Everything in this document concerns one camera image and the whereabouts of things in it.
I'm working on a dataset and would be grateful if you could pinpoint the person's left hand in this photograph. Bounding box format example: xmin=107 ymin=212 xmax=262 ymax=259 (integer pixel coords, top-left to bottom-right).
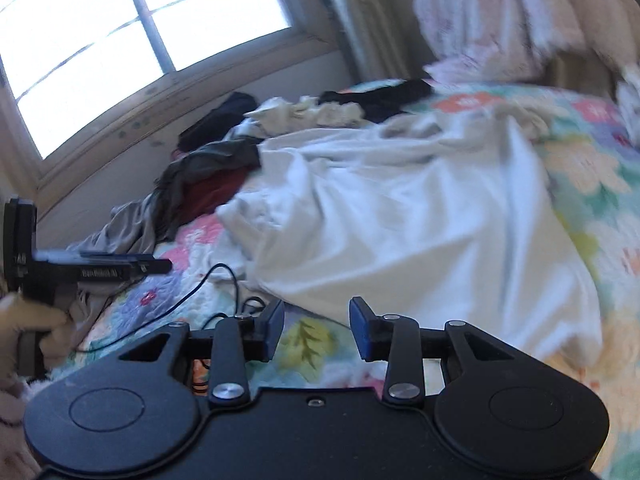
xmin=1 ymin=292 xmax=75 ymax=390

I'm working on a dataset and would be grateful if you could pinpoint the white garment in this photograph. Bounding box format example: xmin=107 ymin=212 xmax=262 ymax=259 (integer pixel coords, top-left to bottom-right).
xmin=218 ymin=103 xmax=602 ymax=366

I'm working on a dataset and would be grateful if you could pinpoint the window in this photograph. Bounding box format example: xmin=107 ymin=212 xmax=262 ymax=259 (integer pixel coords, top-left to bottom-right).
xmin=1 ymin=0 xmax=335 ymax=207

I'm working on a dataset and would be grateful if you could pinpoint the floral quilt bedspread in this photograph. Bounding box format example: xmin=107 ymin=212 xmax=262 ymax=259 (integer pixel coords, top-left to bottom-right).
xmin=62 ymin=86 xmax=639 ymax=479

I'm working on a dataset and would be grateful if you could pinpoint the dark garment near wall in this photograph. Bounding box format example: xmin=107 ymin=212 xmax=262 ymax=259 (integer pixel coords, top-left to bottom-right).
xmin=177 ymin=92 xmax=258 ymax=153

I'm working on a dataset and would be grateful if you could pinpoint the dark red garment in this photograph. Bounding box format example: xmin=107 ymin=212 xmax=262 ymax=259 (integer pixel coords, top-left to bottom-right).
xmin=178 ymin=168 xmax=250 ymax=226

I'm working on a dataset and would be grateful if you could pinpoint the pink white blanket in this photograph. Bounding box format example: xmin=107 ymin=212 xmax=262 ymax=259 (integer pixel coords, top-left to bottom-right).
xmin=413 ymin=0 xmax=639 ymax=84

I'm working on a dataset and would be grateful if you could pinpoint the black garment on bed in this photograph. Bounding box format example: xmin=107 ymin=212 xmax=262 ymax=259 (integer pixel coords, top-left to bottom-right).
xmin=318 ymin=79 xmax=433 ymax=124

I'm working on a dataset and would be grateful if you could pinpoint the cream crumpled garment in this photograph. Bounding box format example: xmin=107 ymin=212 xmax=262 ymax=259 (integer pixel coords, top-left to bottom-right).
xmin=236 ymin=96 xmax=371 ymax=139

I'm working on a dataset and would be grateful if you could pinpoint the black cable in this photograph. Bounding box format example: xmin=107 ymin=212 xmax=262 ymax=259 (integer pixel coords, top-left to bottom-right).
xmin=69 ymin=262 xmax=269 ymax=356

